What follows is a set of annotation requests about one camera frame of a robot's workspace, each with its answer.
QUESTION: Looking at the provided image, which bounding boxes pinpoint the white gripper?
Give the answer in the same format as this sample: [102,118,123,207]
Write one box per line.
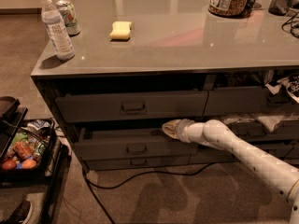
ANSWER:
[162,119,194,143]

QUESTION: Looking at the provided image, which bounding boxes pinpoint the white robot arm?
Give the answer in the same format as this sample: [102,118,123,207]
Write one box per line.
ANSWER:
[162,119,299,224]

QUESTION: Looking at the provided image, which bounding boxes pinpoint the grey drawer cabinet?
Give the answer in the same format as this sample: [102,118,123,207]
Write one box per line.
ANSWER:
[30,0,299,174]

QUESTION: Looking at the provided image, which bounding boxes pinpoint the patterned bag in drawer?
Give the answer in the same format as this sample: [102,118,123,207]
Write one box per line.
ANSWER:
[265,74,299,104]

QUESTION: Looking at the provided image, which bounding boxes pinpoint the yellow sponge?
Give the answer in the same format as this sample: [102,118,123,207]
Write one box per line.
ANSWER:
[109,21,132,40]

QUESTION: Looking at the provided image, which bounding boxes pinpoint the clear plastic water bottle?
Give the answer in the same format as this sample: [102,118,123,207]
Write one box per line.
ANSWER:
[39,0,75,61]

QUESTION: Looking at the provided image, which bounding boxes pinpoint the black tray of snacks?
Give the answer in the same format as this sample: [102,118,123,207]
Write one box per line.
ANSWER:
[0,119,57,182]

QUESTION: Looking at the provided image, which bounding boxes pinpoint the green soda can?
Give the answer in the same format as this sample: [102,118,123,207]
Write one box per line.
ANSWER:
[56,0,80,36]

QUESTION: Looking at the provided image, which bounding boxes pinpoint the orange fruit in tray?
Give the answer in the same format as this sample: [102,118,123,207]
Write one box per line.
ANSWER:
[21,159,36,169]

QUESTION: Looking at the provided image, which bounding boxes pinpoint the orange snack can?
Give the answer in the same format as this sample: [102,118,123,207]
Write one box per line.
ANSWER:
[13,141,32,160]

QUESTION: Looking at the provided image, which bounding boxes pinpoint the red apple in tray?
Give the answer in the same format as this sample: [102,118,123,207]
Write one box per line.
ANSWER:
[1,160,17,170]

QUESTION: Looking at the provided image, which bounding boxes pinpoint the black floor cable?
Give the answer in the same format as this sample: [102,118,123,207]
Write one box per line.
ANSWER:
[81,161,219,224]

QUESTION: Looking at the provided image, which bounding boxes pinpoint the black countertop cable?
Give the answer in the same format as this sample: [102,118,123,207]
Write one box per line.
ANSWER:
[281,11,299,39]

